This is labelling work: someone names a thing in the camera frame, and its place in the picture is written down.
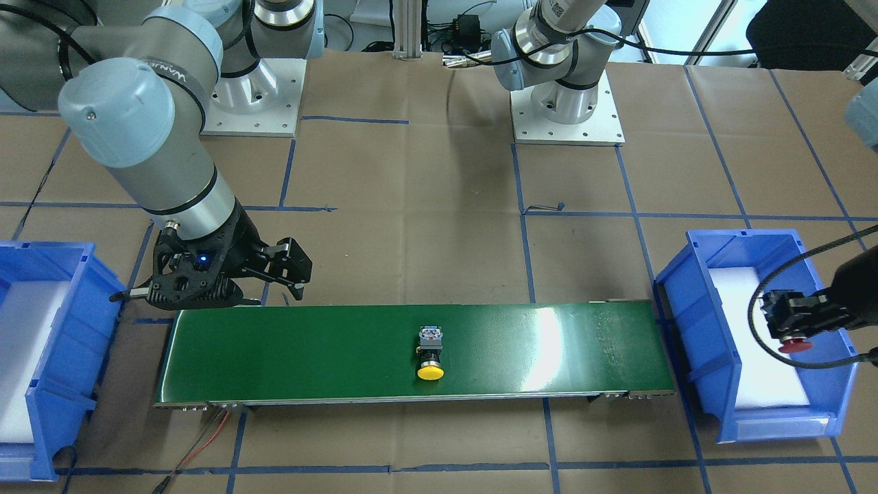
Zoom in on green conveyor belt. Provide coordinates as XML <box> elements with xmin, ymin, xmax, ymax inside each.
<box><xmin>156</xmin><ymin>301</ymin><xmax>675</xmax><ymax>408</ymax></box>

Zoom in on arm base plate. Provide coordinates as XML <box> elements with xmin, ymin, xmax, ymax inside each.
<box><xmin>509</xmin><ymin>72</ymin><xmax>626</xmax><ymax>146</ymax></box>
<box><xmin>201</xmin><ymin>58</ymin><xmax>307</xmax><ymax>138</ymax></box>

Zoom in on red black conveyor wires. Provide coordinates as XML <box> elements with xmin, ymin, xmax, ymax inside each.
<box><xmin>151</xmin><ymin>408</ymin><xmax>234</xmax><ymax>494</ymax></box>

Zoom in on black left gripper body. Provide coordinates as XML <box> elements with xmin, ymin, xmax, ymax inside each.
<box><xmin>816</xmin><ymin>247</ymin><xmax>877</xmax><ymax>332</ymax></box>

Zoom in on yellow push button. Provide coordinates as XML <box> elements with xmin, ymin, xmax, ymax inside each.
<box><xmin>415</xmin><ymin>325</ymin><xmax>444</xmax><ymax>381</ymax></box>

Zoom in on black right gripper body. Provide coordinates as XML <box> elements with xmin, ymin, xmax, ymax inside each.
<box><xmin>110</xmin><ymin>201</ymin><xmax>268</xmax><ymax>306</ymax></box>

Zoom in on blue bin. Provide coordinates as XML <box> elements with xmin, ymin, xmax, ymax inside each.
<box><xmin>1</xmin><ymin>241</ymin><xmax>123</xmax><ymax>482</ymax></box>
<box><xmin>656</xmin><ymin>229</ymin><xmax>856</xmax><ymax>443</ymax></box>

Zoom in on red push button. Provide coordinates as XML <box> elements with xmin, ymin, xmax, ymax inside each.
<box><xmin>778</xmin><ymin>337</ymin><xmax>814</xmax><ymax>355</ymax></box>

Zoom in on white foam pad bin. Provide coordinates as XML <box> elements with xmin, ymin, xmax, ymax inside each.
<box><xmin>1</xmin><ymin>281</ymin><xmax>70</xmax><ymax>444</ymax></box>
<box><xmin>709</xmin><ymin>267</ymin><xmax>810</xmax><ymax>410</ymax></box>

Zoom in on aluminium frame post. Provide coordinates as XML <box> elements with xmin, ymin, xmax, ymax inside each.
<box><xmin>388</xmin><ymin>1</ymin><xmax>428</xmax><ymax>60</ymax></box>

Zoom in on black braided cable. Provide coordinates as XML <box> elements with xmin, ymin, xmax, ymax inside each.
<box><xmin>748</xmin><ymin>223</ymin><xmax>878</xmax><ymax>371</ymax></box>

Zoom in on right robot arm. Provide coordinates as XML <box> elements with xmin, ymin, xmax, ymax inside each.
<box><xmin>2</xmin><ymin>1</ymin><xmax>324</xmax><ymax>311</ymax></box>

